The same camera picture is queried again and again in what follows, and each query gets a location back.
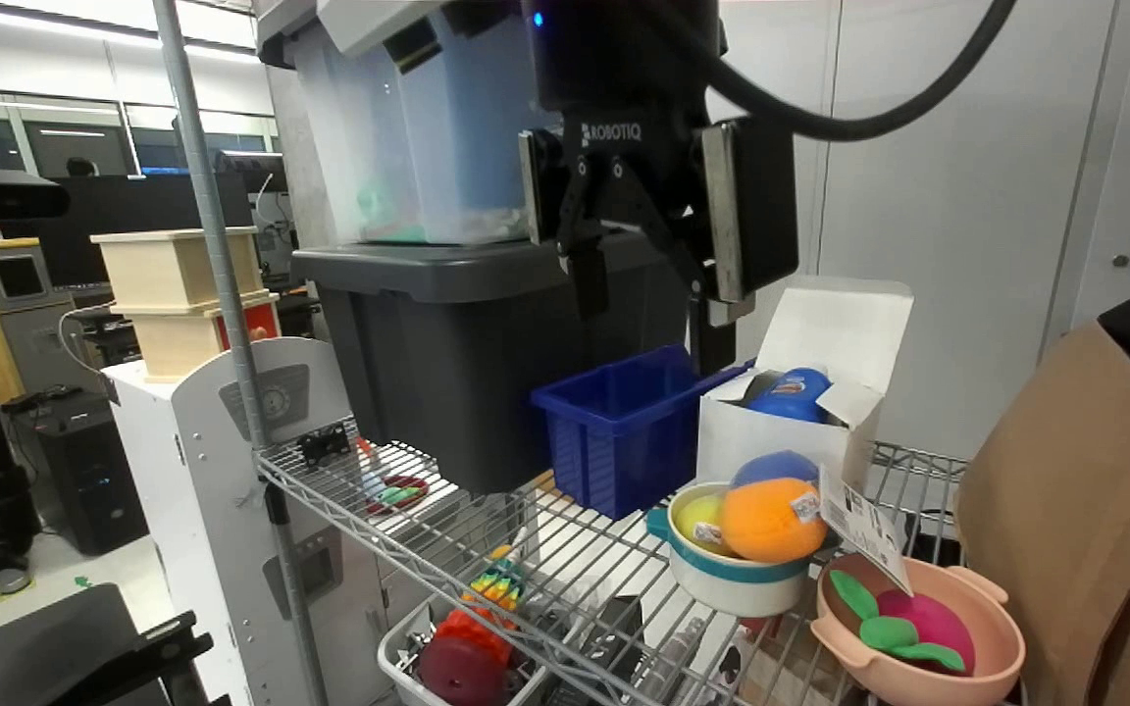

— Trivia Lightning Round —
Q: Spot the blue plastic container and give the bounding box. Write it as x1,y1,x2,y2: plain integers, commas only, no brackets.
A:
527,341,753,523

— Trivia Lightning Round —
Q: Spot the pink plush with green leaves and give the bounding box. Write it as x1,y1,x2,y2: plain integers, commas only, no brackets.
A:
827,570,981,677

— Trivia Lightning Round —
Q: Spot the pack of plush ball toys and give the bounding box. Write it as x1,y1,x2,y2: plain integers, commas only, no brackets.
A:
676,448,913,601

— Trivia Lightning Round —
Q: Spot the beige wooden box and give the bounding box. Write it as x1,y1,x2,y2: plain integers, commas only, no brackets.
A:
130,294,283,383
90,223,267,316

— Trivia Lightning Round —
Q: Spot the white bowl with teal rim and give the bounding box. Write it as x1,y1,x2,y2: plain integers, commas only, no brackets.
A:
645,476,820,622

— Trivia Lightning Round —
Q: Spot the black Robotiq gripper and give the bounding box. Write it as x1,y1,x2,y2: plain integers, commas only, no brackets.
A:
559,110,735,320

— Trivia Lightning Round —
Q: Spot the brown cardboard box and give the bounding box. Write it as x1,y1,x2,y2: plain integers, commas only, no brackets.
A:
952,316,1130,706

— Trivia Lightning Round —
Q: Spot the white cabinet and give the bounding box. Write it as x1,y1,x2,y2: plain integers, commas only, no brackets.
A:
101,335,394,706

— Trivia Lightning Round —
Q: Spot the rainbow stacking toy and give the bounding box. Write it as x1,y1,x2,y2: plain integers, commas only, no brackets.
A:
464,546,535,618

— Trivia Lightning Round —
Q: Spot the red round toy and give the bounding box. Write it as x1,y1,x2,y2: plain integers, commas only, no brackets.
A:
417,607,518,706

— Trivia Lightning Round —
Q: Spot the black flat equipment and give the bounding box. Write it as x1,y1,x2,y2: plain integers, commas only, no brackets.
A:
0,582,225,706

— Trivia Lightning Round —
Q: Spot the white wire basket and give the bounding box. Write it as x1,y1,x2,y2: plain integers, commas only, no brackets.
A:
375,601,559,706

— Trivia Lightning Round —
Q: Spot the black remote shaped device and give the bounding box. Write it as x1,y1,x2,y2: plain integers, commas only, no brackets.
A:
561,591,650,692

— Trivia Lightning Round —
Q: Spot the dark grey storage tote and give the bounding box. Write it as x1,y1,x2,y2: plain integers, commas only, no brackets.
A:
288,231,705,499

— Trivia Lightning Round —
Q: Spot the metal wire shelf rack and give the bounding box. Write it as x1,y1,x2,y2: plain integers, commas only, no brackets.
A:
151,0,972,706

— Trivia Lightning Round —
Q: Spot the clear plastic storage bin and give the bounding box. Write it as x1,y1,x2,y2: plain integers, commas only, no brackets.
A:
253,0,566,250

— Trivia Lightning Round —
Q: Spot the white cardboard box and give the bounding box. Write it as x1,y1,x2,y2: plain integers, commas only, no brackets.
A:
696,273,920,499

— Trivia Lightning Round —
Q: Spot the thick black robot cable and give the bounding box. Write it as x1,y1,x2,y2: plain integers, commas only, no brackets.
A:
697,0,1025,150

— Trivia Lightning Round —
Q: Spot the black binder clip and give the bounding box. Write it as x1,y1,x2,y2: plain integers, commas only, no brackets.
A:
296,424,361,471

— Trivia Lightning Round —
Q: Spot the black computer tower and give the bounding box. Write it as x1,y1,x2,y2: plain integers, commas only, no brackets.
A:
0,383,151,558

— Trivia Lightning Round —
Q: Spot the blue round item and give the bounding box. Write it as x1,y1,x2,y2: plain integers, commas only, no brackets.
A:
739,365,840,426

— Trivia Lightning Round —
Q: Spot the red green small toy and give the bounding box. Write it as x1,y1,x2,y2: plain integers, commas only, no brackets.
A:
348,468,436,518

